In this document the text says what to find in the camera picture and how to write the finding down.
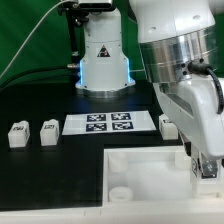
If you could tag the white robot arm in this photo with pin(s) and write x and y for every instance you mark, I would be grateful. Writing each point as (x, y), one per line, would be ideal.
(178, 49)

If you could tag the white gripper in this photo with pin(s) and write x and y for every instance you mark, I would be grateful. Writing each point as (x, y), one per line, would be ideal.
(196, 107)

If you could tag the white square table top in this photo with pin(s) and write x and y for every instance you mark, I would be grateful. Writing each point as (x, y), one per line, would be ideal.
(152, 176)

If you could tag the white marker sheet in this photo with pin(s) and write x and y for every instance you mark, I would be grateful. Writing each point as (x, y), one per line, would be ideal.
(113, 122)

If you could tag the black camera stand pole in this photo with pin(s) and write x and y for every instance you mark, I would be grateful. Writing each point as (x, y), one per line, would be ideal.
(75, 18)

